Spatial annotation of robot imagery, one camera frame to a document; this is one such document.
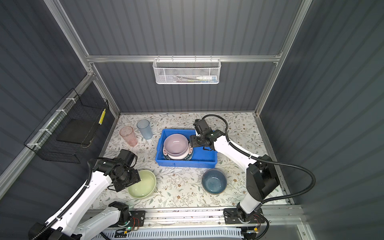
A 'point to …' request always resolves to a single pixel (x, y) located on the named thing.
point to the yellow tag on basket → (102, 117)
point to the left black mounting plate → (138, 219)
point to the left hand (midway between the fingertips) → (133, 182)
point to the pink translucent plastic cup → (127, 133)
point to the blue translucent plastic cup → (144, 126)
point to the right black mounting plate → (231, 216)
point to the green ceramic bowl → (144, 188)
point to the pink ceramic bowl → (176, 144)
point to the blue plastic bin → (200, 158)
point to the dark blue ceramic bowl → (214, 181)
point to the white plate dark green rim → (179, 157)
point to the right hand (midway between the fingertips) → (196, 140)
